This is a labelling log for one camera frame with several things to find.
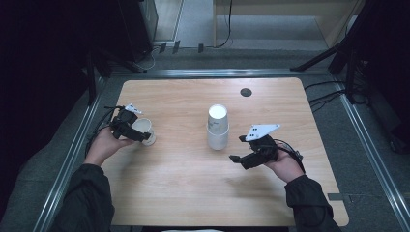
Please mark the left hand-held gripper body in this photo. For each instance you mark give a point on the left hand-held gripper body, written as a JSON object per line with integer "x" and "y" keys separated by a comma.
{"x": 121, "y": 124}

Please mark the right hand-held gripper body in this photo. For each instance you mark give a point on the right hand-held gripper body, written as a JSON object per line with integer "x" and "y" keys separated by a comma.
{"x": 266, "y": 148}

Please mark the single white paper cup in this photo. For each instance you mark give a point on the single white paper cup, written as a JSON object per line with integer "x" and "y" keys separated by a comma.
{"x": 145, "y": 127}

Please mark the stack of white paper cups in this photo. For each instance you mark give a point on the stack of white paper cups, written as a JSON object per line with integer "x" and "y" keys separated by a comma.
{"x": 218, "y": 138}

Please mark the person's right hand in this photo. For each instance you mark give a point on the person's right hand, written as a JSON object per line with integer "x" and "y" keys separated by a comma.
{"x": 286, "y": 167}

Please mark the person's left hand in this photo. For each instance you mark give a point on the person's left hand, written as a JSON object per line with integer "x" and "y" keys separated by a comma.
{"x": 103, "y": 146}

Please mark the round black table grommet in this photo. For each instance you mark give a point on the round black table grommet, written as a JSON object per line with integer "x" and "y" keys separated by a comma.
{"x": 246, "y": 92}

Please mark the black metal stand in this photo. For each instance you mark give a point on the black metal stand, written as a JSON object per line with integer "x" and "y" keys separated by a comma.
{"x": 91, "y": 80}

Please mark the grey tape strip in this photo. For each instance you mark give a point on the grey tape strip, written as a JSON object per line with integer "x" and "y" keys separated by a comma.
{"x": 336, "y": 197}

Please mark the black computer tower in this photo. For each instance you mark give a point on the black computer tower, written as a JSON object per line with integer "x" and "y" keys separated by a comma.
{"x": 135, "y": 29}

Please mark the black curtain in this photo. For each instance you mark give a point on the black curtain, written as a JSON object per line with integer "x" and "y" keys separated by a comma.
{"x": 393, "y": 32}
{"x": 38, "y": 80}

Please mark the black tripod stand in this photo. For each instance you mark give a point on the black tripod stand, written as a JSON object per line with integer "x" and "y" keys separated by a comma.
{"x": 322, "y": 56}

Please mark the light wooden cabinet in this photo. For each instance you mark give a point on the light wooden cabinet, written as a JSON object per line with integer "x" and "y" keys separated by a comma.
{"x": 335, "y": 19}

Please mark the metal frame rail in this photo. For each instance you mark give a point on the metal frame rail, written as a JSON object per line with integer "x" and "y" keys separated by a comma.
{"x": 69, "y": 161}
{"x": 209, "y": 73}
{"x": 370, "y": 141}

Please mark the dark floor bracket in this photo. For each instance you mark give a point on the dark floor bracket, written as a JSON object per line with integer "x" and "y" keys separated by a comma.
{"x": 200, "y": 48}
{"x": 176, "y": 47}
{"x": 162, "y": 47}

